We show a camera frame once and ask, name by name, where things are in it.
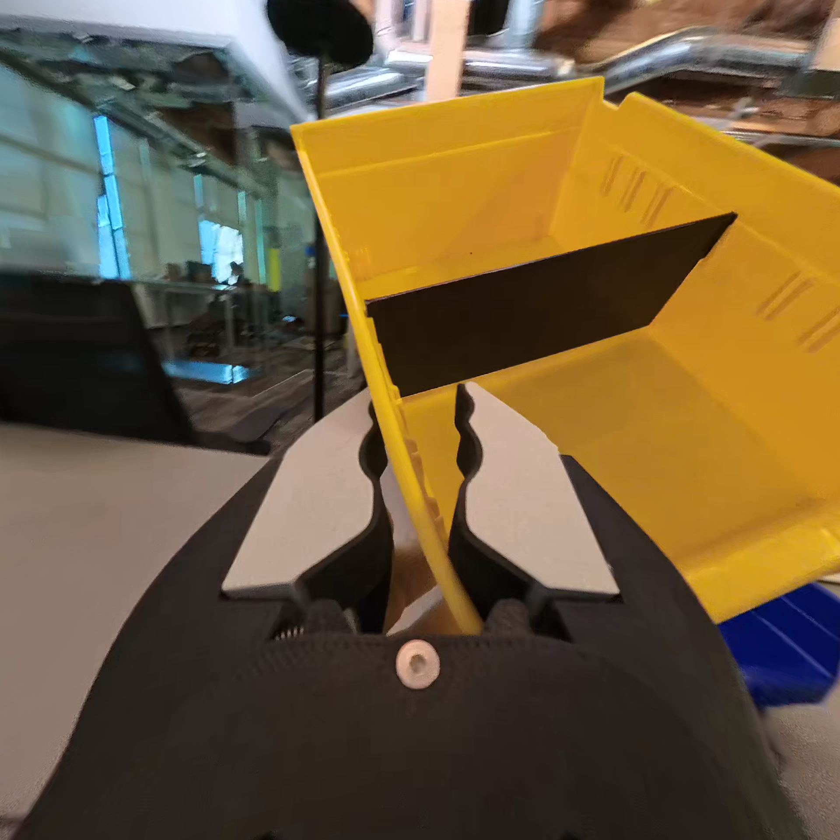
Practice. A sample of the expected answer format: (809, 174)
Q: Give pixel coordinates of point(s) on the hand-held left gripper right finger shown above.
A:
(531, 518)

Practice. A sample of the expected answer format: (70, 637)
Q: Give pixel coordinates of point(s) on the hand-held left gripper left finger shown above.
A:
(308, 518)

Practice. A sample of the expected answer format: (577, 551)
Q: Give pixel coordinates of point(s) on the yellow plastic bin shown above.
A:
(459, 184)

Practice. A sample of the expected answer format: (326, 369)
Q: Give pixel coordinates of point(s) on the blue plastic bin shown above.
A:
(781, 649)

